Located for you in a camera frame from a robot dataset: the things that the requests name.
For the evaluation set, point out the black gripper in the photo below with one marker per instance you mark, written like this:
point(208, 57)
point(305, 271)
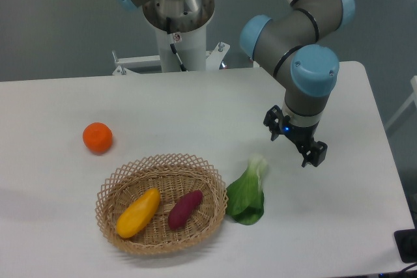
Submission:
point(314, 153)

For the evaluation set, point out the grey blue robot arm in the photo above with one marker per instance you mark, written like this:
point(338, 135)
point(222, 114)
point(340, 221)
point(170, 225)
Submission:
point(288, 49)

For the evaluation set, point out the woven wicker basket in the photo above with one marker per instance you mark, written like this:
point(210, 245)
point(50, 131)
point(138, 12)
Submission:
point(174, 175)

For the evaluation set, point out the yellow mango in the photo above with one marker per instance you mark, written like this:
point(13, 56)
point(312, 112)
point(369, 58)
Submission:
point(137, 216)

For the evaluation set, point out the green bok choy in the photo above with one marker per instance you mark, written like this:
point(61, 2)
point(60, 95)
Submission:
point(245, 195)

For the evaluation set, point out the purple sweet potato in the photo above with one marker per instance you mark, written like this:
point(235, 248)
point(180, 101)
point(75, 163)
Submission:
point(183, 209)

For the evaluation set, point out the black device at edge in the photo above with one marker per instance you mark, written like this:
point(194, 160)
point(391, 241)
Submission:
point(406, 244)

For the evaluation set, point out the orange tangerine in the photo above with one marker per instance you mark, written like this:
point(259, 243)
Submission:
point(98, 137)

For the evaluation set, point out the white frame at right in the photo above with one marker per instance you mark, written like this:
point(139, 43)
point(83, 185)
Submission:
point(405, 111)

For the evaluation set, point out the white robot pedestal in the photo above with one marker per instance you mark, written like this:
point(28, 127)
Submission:
point(180, 27)

